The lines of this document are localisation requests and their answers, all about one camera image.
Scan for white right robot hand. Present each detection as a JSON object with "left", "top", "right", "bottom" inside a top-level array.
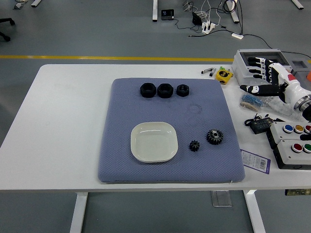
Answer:
[{"left": 240, "top": 57, "right": 311, "bottom": 105}]

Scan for large black steel gear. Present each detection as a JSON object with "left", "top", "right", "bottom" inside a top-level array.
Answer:
[{"left": 206, "top": 129, "right": 224, "bottom": 146}]

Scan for grey plastic box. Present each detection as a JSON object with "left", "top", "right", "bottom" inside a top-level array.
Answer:
[{"left": 290, "top": 60, "right": 311, "bottom": 81}]

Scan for three-button control box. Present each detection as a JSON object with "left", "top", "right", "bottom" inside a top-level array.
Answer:
[{"left": 266, "top": 121, "right": 311, "bottom": 150}]

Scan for two-button control box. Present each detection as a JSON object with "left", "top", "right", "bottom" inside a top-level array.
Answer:
[{"left": 273, "top": 139, "right": 311, "bottom": 170}]

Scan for small black hex nut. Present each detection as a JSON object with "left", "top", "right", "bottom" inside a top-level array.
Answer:
[{"left": 176, "top": 83, "right": 190, "bottom": 97}]

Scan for large black hex nut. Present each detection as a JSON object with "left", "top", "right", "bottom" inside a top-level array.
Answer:
[
  {"left": 140, "top": 83, "right": 156, "bottom": 99},
  {"left": 157, "top": 83, "right": 173, "bottom": 99}
]

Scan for large clear plastic bag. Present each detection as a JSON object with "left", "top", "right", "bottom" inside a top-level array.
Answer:
[{"left": 262, "top": 96, "right": 304, "bottom": 122}]

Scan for blue bristle brush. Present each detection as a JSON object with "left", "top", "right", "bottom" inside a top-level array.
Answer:
[{"left": 242, "top": 94, "right": 263, "bottom": 108}]

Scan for black digital display module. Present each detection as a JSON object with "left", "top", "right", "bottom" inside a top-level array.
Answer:
[{"left": 244, "top": 116, "right": 277, "bottom": 135}]

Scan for yellow tape measure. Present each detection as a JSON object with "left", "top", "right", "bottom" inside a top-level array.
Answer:
[{"left": 215, "top": 69, "right": 233, "bottom": 84}]

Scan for purple label card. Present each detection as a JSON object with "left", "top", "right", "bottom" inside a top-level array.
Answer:
[{"left": 240, "top": 149, "right": 271, "bottom": 175}]

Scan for white power strip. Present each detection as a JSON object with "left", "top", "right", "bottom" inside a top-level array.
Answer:
[{"left": 201, "top": 21, "right": 216, "bottom": 34}]

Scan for black and yellow control panel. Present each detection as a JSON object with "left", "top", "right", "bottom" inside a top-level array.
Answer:
[{"left": 285, "top": 189, "right": 311, "bottom": 196}]

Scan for black power adapter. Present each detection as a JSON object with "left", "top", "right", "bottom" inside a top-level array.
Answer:
[{"left": 191, "top": 12, "right": 203, "bottom": 26}]

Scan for black device with screen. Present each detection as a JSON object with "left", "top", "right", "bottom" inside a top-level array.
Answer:
[{"left": 161, "top": 9, "right": 175, "bottom": 21}]

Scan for blue-grey padded mat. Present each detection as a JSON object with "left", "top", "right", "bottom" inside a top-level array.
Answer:
[{"left": 98, "top": 77, "right": 246, "bottom": 184}]

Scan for white square plate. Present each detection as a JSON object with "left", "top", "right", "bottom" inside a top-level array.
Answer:
[{"left": 130, "top": 121, "right": 178, "bottom": 163}]

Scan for white table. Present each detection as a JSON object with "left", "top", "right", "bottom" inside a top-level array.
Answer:
[{"left": 0, "top": 64, "right": 311, "bottom": 233}]

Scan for black office chair base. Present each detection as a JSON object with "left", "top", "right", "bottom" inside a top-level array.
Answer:
[{"left": 0, "top": 18, "right": 16, "bottom": 42}]

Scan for black floor cable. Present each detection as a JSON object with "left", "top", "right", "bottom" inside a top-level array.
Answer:
[{"left": 242, "top": 33, "right": 311, "bottom": 60}]

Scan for grey enclosure with clear lid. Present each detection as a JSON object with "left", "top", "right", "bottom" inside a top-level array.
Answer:
[{"left": 232, "top": 49, "right": 294, "bottom": 84}]

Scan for clear plastic bracket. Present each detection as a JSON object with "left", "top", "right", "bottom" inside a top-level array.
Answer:
[{"left": 210, "top": 191, "right": 233, "bottom": 208}]

